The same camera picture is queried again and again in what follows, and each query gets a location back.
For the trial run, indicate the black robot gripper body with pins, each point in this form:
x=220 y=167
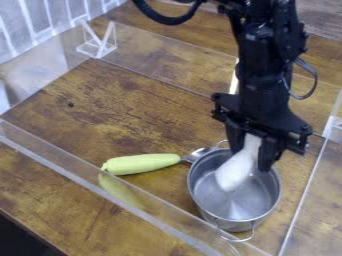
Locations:
x=259 y=107

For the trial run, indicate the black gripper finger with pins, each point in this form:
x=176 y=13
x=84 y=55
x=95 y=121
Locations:
x=270 y=152
x=235 y=135

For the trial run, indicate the red and white toy mushroom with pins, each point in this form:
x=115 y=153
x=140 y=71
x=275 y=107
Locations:
x=234 y=171

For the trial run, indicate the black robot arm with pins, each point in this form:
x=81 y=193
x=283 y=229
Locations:
x=271 y=40

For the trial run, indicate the silver steel pot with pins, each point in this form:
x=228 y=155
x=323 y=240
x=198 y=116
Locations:
x=235 y=211

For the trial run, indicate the clear acrylic front barrier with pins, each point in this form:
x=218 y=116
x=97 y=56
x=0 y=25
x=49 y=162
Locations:
x=92 y=214

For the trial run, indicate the spoon with green handle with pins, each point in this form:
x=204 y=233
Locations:
x=127 y=165

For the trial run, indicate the clear acrylic triangular bracket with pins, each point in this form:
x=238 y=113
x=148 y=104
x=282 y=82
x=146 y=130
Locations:
x=95 y=46

